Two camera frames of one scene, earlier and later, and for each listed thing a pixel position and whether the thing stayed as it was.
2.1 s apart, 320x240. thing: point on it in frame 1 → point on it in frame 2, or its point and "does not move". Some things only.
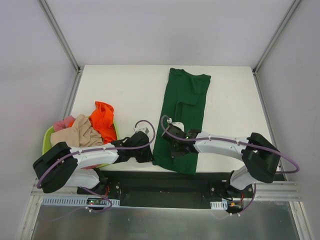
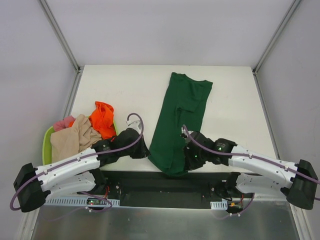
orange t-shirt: x=102 y=118 does not move
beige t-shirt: x=80 y=133 does not move
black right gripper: x=175 y=146 → x=188 y=155
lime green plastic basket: x=47 y=143 does not move
